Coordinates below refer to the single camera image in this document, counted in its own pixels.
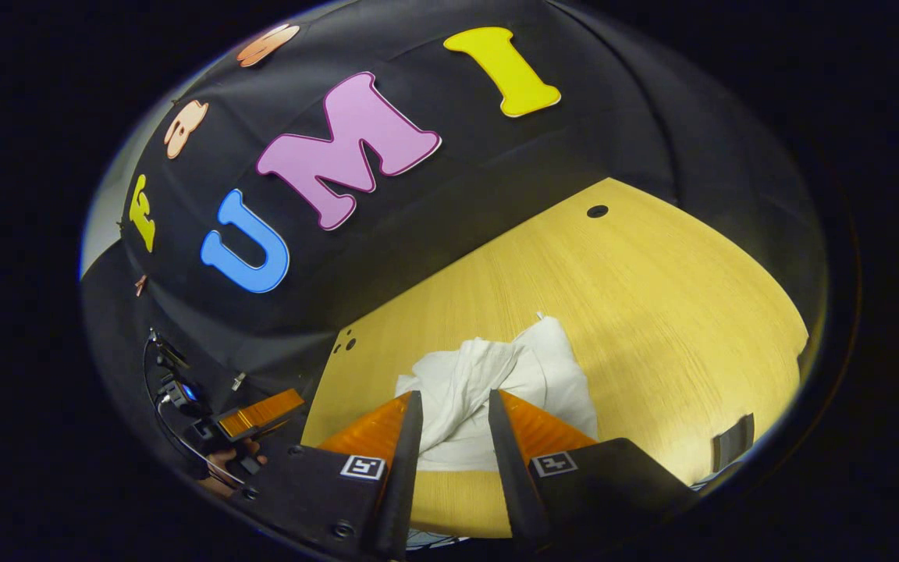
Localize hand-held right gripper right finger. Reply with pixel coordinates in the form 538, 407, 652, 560
487, 389, 702, 549

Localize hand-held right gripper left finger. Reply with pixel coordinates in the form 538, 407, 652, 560
240, 389, 425, 561

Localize white jeans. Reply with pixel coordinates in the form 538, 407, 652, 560
395, 314, 599, 473

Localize dark rectangular object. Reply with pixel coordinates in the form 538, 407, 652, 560
712, 414, 756, 474

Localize black backdrop cloth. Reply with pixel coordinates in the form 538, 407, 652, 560
79, 0, 829, 395

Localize thin black cable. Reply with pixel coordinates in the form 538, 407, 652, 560
142, 329, 249, 489

